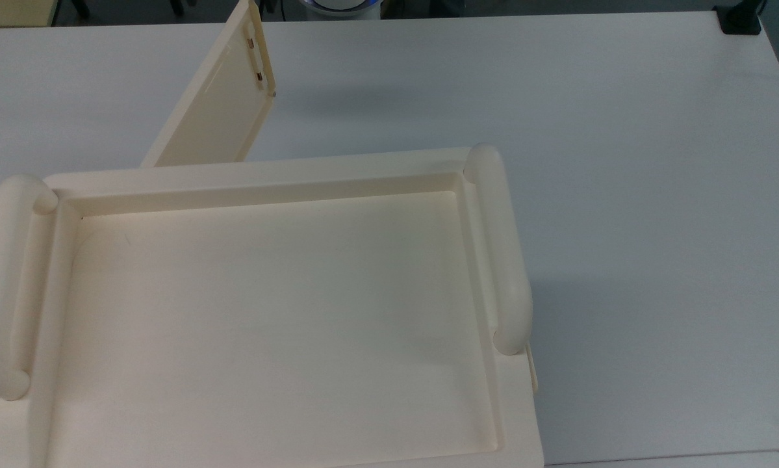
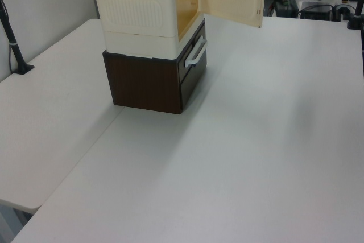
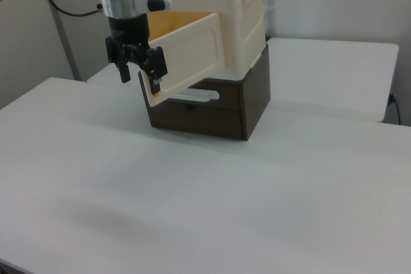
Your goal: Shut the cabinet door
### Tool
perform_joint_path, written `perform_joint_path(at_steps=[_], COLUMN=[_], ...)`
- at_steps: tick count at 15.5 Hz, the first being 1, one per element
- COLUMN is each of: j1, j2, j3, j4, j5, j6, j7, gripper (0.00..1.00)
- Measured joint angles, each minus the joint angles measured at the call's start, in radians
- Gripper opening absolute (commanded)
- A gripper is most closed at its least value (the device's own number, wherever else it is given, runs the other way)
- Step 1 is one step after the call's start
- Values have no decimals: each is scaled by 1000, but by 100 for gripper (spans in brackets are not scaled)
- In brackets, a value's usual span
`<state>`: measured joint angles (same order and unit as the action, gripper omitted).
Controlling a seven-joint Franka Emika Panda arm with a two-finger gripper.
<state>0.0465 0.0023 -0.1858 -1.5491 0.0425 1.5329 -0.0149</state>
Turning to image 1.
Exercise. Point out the cream cabinet door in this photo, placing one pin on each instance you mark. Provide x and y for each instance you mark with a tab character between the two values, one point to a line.
220	110

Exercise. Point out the yellow wooden table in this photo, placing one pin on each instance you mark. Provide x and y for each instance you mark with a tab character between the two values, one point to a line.
12	12

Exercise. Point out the cream plastic storage cabinet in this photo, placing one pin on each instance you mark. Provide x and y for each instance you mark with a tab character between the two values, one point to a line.
266	312

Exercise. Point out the black table clamp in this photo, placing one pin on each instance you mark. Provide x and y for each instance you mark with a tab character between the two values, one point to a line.
740	19

